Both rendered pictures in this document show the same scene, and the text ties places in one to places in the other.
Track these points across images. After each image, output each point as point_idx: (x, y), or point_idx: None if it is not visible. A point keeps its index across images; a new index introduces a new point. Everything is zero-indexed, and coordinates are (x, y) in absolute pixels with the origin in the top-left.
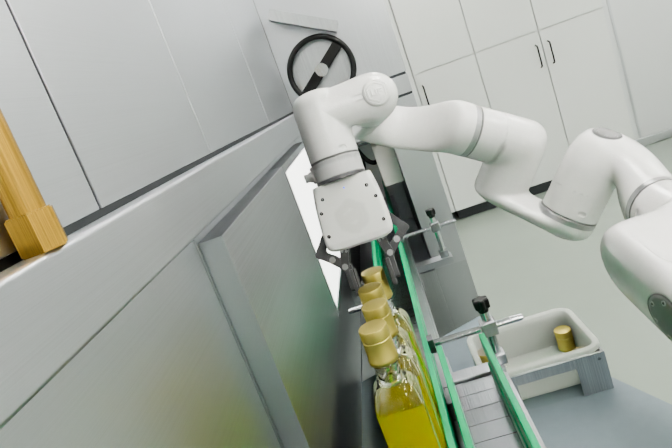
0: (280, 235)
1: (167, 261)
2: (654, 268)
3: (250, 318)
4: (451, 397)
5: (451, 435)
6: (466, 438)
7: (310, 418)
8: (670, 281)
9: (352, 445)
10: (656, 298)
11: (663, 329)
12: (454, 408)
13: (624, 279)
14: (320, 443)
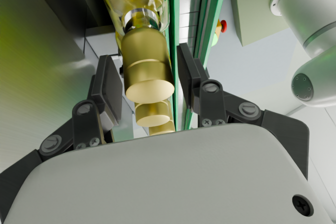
0: None
1: None
2: (328, 103)
3: None
4: None
5: (167, 31)
6: (176, 35)
7: (83, 87)
8: (317, 106)
9: None
10: (310, 94)
11: (300, 78)
12: (174, 5)
13: (334, 77)
14: (84, 70)
